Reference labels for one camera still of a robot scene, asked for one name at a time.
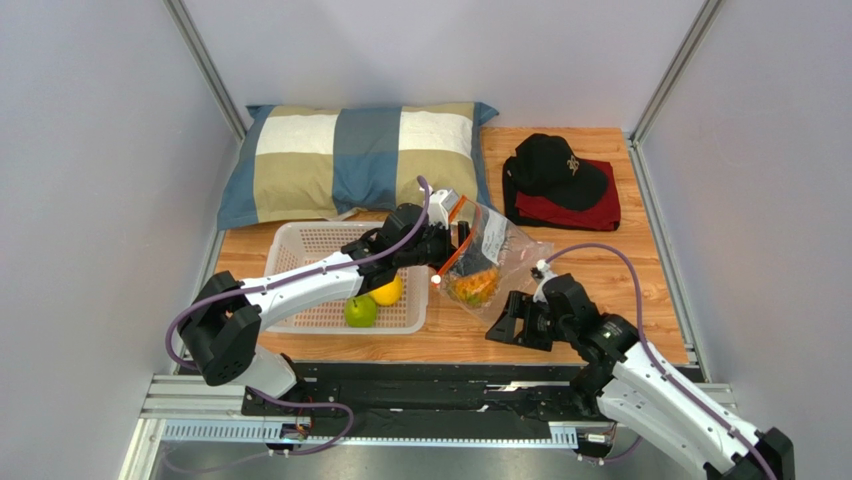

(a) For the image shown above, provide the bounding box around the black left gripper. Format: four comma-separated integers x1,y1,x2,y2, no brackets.
395,219,491,278

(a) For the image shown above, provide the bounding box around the clear zip top bag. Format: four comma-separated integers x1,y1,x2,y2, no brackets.
430,196,554,325

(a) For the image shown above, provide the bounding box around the orange fake pineapple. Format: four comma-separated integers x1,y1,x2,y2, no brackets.
448,267,499,308

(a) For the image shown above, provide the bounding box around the yellow fake orange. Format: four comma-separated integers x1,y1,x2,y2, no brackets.
368,275,404,306

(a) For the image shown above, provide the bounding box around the green fake apple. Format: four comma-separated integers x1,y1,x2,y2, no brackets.
343,295,378,328

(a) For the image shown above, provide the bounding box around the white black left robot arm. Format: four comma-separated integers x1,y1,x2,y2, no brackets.
167,204,456,396

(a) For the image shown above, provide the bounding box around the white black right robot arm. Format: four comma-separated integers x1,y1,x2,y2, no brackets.
486,274,795,479

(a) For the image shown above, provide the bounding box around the folded dark red cloth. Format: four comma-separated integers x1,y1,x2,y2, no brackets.
502,159,622,232

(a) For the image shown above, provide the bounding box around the black baseball cap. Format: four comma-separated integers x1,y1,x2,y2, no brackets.
502,133,610,211

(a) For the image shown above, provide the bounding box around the checkered blue beige pillow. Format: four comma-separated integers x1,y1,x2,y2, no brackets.
217,102,499,230

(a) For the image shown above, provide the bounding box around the white perforated plastic basket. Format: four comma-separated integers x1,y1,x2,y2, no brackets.
264,221,430,335

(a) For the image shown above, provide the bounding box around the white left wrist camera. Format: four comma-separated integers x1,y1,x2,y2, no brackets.
427,189,461,228

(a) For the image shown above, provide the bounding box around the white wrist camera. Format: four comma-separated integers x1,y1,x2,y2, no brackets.
531,259,557,302
427,189,461,228

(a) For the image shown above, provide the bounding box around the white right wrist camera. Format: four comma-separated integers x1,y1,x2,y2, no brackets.
531,259,557,302

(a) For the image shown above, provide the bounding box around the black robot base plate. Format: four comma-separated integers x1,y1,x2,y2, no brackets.
240,356,707,441

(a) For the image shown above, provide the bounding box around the aluminium frame rail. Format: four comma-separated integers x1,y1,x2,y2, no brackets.
119,375,613,479

